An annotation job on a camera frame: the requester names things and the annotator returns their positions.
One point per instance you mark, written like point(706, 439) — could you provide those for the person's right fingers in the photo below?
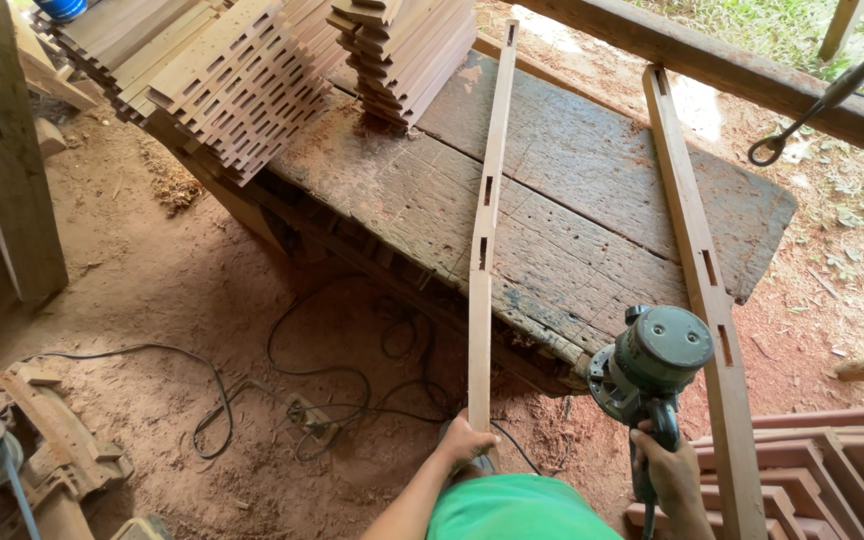
point(642, 450)

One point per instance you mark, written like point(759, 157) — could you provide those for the person's green shirt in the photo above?
point(514, 514)

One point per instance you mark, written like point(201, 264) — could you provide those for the person's right hand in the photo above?
point(670, 474)

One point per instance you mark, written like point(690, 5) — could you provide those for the dusty power socket block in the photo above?
point(312, 420)

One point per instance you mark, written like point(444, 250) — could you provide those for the thick wooden post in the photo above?
point(4, 165)

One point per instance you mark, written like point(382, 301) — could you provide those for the stack of short wooden boards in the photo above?
point(409, 52)

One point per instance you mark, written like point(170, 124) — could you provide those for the weathered wooden workbench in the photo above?
point(582, 195)

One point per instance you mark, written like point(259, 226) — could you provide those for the stack of slotted wooden slats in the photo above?
point(229, 82)

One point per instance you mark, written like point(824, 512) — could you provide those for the metal rod with eye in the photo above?
point(837, 91)

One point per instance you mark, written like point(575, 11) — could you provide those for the dusty belt-driven machine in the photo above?
point(49, 442)

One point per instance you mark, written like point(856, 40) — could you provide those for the long mortised wooden slat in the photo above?
point(702, 247)
point(486, 225)

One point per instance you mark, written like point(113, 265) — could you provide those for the blue plastic container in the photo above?
point(61, 7)

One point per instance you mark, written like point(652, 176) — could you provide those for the small wooden block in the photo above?
point(49, 136)

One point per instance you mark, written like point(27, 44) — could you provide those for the person's left hand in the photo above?
point(460, 444)

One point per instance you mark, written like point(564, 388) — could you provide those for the thin wooden post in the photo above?
point(842, 26)

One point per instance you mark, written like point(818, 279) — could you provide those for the green electric router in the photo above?
point(653, 360)

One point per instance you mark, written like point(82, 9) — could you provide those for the stack of reddish wooden frames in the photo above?
point(837, 480)

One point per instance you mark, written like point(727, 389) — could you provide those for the rough wooden beam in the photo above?
point(739, 75)

